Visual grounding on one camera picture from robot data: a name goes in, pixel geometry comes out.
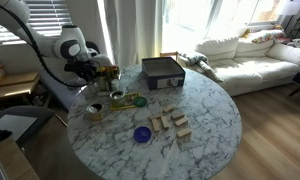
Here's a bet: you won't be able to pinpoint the wooden block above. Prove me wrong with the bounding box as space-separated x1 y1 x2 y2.
171 112 185 120
149 113 163 120
161 116 169 129
151 119 160 132
175 117 188 126
163 105 175 113
177 128 191 138

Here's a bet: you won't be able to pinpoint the green can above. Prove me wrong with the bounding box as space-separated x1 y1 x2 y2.
110 90 125 106

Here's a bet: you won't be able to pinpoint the white curtain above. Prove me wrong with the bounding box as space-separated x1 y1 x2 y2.
98 0 163 67

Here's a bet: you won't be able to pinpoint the yellow label bottle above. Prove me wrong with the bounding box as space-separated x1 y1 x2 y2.
97 66 107 91

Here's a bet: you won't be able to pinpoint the colourful cushion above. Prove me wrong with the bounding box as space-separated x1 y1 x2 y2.
245 29 285 43

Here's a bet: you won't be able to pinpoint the blue round lid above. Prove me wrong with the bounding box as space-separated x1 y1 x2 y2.
134 126 152 143

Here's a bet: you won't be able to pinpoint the green spice bottle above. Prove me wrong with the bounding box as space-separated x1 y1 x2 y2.
109 66 120 79

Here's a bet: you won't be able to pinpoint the grey throw blanket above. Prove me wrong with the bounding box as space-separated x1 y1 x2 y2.
177 51 222 82

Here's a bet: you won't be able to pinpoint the green round lid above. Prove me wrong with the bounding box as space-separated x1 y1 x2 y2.
133 97 147 107

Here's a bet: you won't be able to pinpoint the white sofa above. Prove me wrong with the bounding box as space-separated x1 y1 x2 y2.
185 36 300 96

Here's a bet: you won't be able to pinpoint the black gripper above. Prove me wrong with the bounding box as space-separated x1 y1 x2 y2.
64 60 101 83

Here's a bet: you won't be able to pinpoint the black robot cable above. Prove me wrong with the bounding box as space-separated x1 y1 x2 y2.
0 6 91 89

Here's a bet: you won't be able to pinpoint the grey office chair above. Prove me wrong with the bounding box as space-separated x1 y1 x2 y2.
0 105 55 147

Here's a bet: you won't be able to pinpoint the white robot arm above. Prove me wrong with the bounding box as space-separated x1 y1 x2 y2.
0 0 98 87

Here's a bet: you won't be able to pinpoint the clear plastic fridge box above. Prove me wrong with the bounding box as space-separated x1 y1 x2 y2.
87 65 117 92

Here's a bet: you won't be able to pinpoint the white cap bottle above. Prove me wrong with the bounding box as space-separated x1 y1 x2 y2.
111 79 119 91

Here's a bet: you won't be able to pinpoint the window blinds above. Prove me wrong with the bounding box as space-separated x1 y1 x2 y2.
0 0 72 45

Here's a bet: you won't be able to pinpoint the dark blue open box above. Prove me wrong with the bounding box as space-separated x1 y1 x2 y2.
142 57 185 90

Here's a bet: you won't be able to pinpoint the wooden side desk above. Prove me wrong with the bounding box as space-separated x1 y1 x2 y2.
0 72 39 99

